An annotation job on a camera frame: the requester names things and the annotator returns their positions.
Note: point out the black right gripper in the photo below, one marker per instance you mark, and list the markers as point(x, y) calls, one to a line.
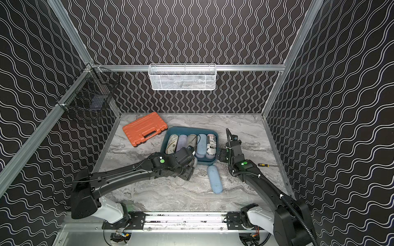
point(224, 153)

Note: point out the yellow handled screwdriver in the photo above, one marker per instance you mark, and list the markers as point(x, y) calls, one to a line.
point(267, 165)

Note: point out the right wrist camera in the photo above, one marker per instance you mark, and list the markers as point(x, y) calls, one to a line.
point(232, 139)

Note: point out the black wire mesh basket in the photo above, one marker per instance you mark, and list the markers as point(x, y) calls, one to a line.
point(92, 100)

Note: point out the white wire mesh basket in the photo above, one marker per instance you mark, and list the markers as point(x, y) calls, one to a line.
point(179, 77)

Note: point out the light blue glasses case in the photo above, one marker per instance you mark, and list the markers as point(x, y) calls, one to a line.
point(214, 179)
point(201, 146)

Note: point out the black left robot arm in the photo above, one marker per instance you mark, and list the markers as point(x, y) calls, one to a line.
point(89, 189)

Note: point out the lavender fabric glasses case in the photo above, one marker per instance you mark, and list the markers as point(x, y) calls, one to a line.
point(210, 156)
point(182, 141)

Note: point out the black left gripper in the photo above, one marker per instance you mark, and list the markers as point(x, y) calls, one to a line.
point(189, 158)

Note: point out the orange plastic tool case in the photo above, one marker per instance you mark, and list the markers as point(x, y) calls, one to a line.
point(144, 128)

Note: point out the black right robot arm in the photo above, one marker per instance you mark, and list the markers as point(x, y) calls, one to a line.
point(288, 220)

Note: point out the newspaper print glasses case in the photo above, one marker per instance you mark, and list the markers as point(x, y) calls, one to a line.
point(211, 144)

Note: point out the cream map print glasses case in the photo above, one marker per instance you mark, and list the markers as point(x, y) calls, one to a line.
point(172, 144)

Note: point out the teal plastic storage tray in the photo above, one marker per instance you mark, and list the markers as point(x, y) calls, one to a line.
point(177, 130)

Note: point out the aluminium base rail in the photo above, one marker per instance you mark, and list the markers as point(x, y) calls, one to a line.
point(176, 222)

